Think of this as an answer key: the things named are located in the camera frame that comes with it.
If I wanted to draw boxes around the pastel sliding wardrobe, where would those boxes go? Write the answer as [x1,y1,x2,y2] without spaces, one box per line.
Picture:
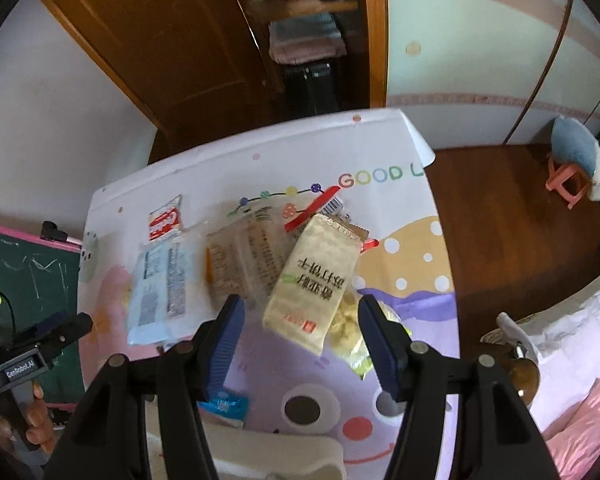
[385,0,600,148]

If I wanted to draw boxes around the black clip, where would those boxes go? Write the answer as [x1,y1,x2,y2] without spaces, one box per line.
[41,221,68,243]

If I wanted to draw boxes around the clear packet with red trim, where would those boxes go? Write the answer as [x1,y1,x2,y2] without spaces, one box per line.
[285,185,381,256]

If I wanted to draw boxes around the translucent beige cracker packet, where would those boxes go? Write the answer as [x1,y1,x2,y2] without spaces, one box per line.
[205,202,301,311]

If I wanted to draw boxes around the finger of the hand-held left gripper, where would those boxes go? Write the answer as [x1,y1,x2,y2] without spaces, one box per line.
[10,312,93,361]

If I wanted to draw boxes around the printed cartoon tablecloth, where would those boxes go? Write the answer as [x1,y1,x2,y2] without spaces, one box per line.
[75,107,461,480]

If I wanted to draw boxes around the pink blanket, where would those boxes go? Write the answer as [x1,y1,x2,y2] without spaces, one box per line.
[542,377,600,480]

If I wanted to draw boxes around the red and white snack packet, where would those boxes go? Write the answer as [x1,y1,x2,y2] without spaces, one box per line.
[147,195,185,243]

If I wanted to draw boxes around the black bin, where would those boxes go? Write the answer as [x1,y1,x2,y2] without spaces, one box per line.
[282,60,343,116]

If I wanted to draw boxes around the person's left hand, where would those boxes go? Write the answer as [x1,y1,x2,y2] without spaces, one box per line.
[0,382,56,453]

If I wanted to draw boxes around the pink stool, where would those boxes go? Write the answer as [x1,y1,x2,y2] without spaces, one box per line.
[545,155,593,210]

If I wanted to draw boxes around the blue cushion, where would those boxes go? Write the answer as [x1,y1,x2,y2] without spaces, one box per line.
[550,116,600,201]

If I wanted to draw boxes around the white bed cover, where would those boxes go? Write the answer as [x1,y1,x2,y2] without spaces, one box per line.
[500,267,600,431]

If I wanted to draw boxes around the wooden shelf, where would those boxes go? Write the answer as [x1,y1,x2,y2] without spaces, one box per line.
[245,0,361,16]

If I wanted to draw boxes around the wooden door frame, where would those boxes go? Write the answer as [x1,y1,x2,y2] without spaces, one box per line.
[360,0,388,108]

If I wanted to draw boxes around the small blue candy packet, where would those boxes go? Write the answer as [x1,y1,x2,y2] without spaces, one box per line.
[197,392,251,428]

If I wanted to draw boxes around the white storage container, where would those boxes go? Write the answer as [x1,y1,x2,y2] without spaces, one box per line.
[145,420,348,480]

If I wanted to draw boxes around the yellow-green puffed snack packet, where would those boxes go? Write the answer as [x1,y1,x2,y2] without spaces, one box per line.
[327,290,413,381]

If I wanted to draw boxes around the light blue snack packet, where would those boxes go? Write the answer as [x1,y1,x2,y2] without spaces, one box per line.
[126,237,201,346]

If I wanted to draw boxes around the cream yellow cracker packet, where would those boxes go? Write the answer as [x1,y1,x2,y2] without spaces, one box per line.
[261,213,363,357]

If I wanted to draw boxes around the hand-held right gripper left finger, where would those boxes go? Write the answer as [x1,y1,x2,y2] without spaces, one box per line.
[42,294,246,480]

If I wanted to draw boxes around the green chalkboard with pink frame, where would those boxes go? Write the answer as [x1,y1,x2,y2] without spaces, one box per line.
[0,219,86,411]

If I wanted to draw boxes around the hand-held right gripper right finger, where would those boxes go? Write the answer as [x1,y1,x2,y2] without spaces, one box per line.
[357,295,556,480]

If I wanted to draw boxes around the folded towels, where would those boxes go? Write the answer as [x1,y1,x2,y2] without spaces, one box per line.
[269,15,348,66]

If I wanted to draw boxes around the wooden door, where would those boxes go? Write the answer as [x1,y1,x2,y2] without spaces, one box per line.
[32,0,276,141]

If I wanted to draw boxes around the brown round knob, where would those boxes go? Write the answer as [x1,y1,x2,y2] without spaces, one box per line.
[480,330,541,406]

